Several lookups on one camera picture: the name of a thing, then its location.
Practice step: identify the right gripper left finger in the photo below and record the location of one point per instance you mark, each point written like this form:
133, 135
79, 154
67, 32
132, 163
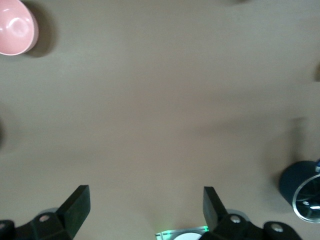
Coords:
70, 212

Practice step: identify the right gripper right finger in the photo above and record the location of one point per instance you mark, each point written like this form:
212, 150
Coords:
215, 212

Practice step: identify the glass pot lid blue knob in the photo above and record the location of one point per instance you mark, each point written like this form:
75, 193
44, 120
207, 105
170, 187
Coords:
310, 200

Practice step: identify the brown table cover sheet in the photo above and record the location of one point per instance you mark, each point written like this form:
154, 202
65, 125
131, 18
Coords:
150, 100

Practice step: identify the small pink bowl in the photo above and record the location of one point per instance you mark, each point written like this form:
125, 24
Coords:
15, 27

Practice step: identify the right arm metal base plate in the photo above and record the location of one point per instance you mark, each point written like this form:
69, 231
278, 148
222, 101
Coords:
162, 235

